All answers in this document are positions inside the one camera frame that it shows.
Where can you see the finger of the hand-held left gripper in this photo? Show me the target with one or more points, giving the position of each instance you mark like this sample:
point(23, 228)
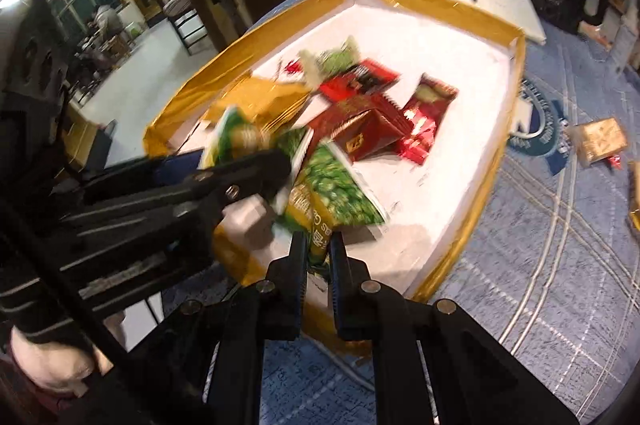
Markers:
point(175, 170)
point(235, 182)

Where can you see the large gold snack packet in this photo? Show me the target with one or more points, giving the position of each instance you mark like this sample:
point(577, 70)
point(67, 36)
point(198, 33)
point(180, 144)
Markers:
point(260, 97)

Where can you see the green pea snack packet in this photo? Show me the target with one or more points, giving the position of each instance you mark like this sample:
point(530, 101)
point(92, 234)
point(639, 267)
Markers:
point(235, 132)
point(335, 190)

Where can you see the gold-rimmed white tray box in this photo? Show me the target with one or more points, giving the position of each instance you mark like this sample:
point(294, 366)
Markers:
point(425, 205)

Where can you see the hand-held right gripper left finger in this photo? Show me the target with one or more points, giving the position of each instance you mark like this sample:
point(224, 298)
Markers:
point(300, 270)

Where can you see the clear-wrapped nougat cracker packet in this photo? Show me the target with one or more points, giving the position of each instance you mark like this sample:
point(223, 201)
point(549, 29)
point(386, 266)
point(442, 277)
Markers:
point(600, 140)

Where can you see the cream green snack packet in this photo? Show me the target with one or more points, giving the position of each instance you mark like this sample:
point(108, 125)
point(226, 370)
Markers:
point(335, 57)

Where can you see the dark red snack packet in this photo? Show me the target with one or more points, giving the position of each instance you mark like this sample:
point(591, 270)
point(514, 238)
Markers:
point(365, 130)

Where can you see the open white notebook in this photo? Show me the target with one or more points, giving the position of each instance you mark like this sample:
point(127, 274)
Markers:
point(500, 10)

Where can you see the tiny red candy wrapper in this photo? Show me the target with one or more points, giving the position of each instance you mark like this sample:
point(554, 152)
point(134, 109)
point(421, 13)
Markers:
point(615, 162)

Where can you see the long red gold candy packet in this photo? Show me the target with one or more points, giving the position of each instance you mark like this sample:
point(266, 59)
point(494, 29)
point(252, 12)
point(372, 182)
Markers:
point(425, 115)

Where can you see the person's left hand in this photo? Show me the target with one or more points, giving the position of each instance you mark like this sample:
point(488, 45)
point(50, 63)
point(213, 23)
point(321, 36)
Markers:
point(50, 365)

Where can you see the dark wooden chair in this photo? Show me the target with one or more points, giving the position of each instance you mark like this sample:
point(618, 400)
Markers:
point(182, 5)

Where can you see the yellow cracker packet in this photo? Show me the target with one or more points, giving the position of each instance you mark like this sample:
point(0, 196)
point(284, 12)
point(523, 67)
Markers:
point(636, 200)

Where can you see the red white snack packet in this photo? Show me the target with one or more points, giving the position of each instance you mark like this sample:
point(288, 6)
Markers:
point(291, 67)

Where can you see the small red black candy packet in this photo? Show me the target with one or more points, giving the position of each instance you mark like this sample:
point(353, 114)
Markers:
point(375, 75)
point(345, 87)

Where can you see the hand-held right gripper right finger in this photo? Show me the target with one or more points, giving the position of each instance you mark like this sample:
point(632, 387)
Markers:
point(337, 275)

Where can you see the blue plaid printed tablecloth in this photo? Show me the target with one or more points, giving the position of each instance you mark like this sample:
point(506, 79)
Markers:
point(550, 255)

